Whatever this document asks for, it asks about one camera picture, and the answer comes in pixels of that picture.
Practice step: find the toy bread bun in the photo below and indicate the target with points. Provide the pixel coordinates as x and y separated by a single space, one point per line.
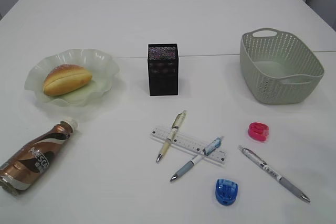
66 78

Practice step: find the brown coffee drink bottle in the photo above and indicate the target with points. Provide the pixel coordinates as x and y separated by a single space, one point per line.
34 158

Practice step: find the cream barrel pen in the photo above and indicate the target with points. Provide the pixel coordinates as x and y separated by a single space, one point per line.
172 133

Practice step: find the black mesh pen holder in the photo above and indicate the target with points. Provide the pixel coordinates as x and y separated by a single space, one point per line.
163 69

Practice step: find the blue clip pen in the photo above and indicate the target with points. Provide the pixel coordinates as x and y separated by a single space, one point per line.
215 144

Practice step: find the pale green ruffled glass plate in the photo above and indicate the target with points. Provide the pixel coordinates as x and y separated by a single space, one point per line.
99 63

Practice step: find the pale green plastic basket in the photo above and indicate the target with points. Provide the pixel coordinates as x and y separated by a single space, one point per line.
279 69

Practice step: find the white grey grip pen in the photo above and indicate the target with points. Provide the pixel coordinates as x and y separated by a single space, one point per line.
283 181

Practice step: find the clear plastic ruler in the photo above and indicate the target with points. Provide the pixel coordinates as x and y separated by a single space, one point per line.
189 144

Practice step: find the pink correction tape dispenser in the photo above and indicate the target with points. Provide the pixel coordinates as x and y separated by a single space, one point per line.
258 131

